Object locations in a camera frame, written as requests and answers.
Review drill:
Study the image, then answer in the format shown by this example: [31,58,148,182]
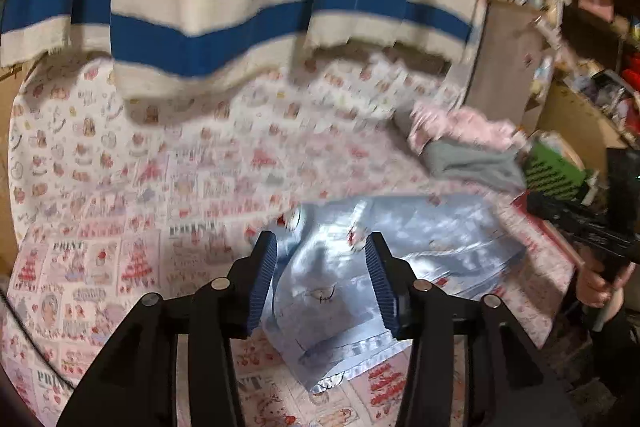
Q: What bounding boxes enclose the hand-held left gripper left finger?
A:
[56,231,278,427]

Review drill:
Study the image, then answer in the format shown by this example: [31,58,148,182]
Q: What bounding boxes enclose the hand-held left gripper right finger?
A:
[365,232,583,427]

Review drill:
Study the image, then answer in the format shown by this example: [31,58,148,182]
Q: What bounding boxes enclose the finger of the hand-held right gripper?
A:
[525,189,563,230]

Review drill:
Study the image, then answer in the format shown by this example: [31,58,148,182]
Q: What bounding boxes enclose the light blue satin pants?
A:
[260,194,528,395]

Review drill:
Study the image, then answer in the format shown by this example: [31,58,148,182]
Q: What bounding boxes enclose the person's right forearm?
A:
[590,297,640,360]

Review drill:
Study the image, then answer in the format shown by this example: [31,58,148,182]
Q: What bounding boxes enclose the person's right hand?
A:
[575,252,630,308]

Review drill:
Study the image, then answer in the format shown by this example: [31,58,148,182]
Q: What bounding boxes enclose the grey garment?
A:
[395,112,528,194]

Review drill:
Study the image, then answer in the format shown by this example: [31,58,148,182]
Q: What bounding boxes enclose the pink garment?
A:
[407,104,527,154]

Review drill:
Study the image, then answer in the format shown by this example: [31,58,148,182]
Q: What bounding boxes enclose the patchwork print bed sheet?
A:
[5,142,583,427]

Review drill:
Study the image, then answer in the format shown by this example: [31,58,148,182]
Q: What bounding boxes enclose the wooden cabinet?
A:
[465,0,548,135]

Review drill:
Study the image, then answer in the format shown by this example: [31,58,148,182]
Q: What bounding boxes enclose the heart print sheet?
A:
[10,52,476,192]

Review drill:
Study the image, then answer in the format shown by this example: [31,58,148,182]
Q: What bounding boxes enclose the cluttered wooden shelf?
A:
[530,0,640,152]

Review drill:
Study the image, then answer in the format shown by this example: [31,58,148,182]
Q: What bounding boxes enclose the black cable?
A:
[0,289,78,390]

